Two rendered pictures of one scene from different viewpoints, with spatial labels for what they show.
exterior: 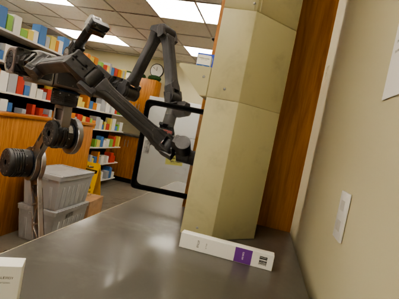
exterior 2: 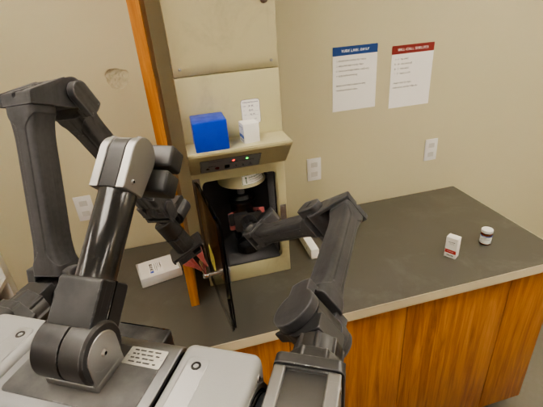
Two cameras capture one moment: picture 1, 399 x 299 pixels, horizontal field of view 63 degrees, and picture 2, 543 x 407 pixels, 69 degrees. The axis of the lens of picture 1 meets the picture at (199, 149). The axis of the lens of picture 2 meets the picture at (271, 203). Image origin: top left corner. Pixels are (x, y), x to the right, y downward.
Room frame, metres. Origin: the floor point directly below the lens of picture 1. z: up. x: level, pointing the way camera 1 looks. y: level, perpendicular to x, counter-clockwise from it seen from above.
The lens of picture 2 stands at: (1.65, 1.15, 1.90)
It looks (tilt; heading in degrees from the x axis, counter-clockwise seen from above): 27 degrees down; 246
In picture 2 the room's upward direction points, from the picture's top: 5 degrees counter-clockwise
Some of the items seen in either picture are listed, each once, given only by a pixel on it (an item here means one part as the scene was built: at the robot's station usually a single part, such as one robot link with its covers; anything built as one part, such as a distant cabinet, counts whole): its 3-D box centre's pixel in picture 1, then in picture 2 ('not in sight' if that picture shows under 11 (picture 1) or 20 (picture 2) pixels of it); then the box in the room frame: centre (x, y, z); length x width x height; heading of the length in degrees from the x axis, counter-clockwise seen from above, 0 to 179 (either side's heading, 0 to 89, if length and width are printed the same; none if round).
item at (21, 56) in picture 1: (27, 62); (314, 371); (1.47, 0.84, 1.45); 0.09 x 0.08 x 0.12; 140
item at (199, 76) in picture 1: (201, 87); (239, 157); (1.26, 0.04, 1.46); 0.32 x 0.11 x 0.10; 169
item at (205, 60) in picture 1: (203, 64); (249, 131); (1.22, 0.04, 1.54); 0.05 x 0.05 x 0.06; 85
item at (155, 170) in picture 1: (171, 149); (213, 254); (1.41, 0.12, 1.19); 0.30 x 0.01 x 0.40; 85
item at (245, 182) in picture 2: not in sight; (241, 172); (1.21, -0.11, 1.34); 0.18 x 0.18 x 0.05
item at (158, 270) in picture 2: not in sight; (159, 270); (1.56, -0.23, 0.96); 0.16 x 0.12 x 0.04; 1
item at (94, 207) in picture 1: (83, 207); not in sight; (3.81, 1.23, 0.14); 0.41 x 0.32 x 0.28; 175
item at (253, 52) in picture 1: (241, 130); (234, 175); (1.23, -0.14, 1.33); 0.32 x 0.25 x 0.77; 169
